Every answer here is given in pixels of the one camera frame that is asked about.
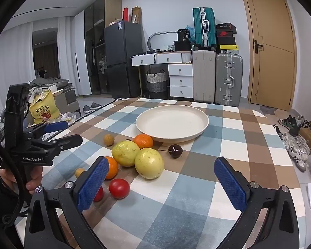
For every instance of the white drawer desk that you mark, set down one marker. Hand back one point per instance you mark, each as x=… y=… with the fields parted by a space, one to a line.
x=180 y=80

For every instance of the blue plastic bag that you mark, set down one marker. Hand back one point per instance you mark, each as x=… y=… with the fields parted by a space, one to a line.
x=192 y=35

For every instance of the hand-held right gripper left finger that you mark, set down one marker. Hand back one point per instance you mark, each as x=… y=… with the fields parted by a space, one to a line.
x=93 y=184

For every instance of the wooden door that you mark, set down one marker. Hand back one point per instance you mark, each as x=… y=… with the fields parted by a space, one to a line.
x=272 y=57

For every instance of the open cardboard box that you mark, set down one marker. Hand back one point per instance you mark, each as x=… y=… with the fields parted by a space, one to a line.
x=136 y=15

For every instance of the yellow and black shoe box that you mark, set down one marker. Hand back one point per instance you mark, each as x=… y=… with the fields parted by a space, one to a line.
x=229 y=49

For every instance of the person's left forearm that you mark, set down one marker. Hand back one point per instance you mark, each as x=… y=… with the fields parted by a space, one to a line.
x=0 y=210

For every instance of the pile of clothes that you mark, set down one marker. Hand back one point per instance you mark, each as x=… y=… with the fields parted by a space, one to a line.
x=49 y=83

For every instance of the silver suitcase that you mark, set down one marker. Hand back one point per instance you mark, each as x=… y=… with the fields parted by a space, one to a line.
x=228 y=80

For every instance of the black storage box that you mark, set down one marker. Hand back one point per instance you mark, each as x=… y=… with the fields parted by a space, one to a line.
x=182 y=46

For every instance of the orange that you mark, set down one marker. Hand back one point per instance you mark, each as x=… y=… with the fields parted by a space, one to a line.
x=112 y=167
x=143 y=141

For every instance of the dark red cherry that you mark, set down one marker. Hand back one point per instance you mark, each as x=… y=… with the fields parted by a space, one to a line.
x=175 y=151

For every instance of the cream round plate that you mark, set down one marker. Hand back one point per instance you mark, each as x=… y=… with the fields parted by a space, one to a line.
x=171 y=122

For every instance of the black and red shoe box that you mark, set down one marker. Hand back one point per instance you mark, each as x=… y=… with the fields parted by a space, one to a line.
x=225 y=26

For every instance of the small cardboard box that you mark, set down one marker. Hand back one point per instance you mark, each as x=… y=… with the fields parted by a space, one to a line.
x=309 y=136

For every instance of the grey door mat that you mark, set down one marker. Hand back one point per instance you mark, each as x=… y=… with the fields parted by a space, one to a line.
x=268 y=110

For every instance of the dark grey fridge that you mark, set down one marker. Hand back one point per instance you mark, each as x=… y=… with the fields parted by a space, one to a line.
x=121 y=57

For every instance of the grey curved frame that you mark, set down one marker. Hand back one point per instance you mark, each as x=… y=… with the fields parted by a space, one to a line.
x=158 y=33

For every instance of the person's left hand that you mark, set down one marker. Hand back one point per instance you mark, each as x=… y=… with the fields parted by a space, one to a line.
x=6 y=177

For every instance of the clear plastic bag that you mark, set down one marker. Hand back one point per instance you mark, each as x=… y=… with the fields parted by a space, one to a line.
x=68 y=116

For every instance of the woven laundry basket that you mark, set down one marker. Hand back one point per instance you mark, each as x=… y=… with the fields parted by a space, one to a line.
x=156 y=83

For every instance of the large cardboard box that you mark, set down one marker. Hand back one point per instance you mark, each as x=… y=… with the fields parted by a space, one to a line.
x=66 y=99

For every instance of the beige suitcase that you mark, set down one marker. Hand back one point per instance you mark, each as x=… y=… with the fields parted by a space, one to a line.
x=204 y=75

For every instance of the checkered tablecloth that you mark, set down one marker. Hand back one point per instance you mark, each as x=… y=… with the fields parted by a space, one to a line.
x=197 y=186

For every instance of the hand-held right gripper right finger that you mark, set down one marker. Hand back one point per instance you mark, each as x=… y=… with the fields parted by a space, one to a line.
x=230 y=184

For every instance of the teal suitcase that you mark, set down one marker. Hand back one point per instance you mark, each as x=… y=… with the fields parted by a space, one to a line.
x=203 y=28

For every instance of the white ribbed bin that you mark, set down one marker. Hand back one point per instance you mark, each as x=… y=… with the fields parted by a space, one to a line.
x=186 y=57

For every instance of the brown longan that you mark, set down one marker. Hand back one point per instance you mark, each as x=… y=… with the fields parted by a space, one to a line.
x=79 y=172
x=108 y=139

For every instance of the white striped sneaker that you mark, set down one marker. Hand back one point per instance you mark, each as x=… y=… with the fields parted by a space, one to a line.
x=299 y=158
x=292 y=141

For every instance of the red tomato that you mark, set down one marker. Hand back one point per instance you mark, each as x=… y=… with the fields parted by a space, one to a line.
x=119 y=188
x=99 y=194

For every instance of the grey slipper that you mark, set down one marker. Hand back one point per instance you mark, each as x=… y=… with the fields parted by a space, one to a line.
x=86 y=108
x=95 y=105

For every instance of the glass door cabinet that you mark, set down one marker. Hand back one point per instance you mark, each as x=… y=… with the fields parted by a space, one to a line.
x=93 y=44

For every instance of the dark green sneaker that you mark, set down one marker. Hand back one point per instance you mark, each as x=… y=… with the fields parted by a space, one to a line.
x=287 y=122

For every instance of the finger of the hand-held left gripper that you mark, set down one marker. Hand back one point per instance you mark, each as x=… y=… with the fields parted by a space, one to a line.
x=70 y=140
x=55 y=126

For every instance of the yellow guava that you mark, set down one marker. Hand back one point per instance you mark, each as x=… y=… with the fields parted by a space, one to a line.
x=125 y=153
x=148 y=163

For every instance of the black tub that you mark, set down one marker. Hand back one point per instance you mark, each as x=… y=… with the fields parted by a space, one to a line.
x=183 y=35

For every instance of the yellow snack bag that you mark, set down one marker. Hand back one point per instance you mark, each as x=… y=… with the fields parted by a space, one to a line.
x=44 y=109

